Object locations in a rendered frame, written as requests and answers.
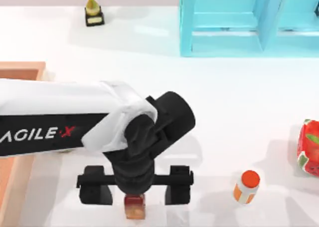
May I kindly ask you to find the light blue rack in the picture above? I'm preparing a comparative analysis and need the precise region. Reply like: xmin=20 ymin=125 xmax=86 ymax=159
xmin=179 ymin=0 xmax=319 ymax=58

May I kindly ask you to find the orange and white bottle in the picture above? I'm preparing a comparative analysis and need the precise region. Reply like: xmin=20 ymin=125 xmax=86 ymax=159
xmin=233 ymin=170 xmax=261 ymax=206

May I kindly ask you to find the red sauce bottle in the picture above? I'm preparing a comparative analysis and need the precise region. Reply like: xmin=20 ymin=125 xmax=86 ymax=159
xmin=124 ymin=193 xmax=147 ymax=220

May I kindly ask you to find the shallow salmon-coloured box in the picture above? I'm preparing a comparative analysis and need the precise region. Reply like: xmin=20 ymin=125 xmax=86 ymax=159
xmin=0 ymin=61 xmax=48 ymax=227

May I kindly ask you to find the red fruit print bag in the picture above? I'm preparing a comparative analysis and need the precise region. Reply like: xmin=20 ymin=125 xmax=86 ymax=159
xmin=296 ymin=118 xmax=319 ymax=177

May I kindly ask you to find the gold trophy with black base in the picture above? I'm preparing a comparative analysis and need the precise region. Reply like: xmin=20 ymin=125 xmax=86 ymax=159
xmin=72 ymin=0 xmax=105 ymax=27

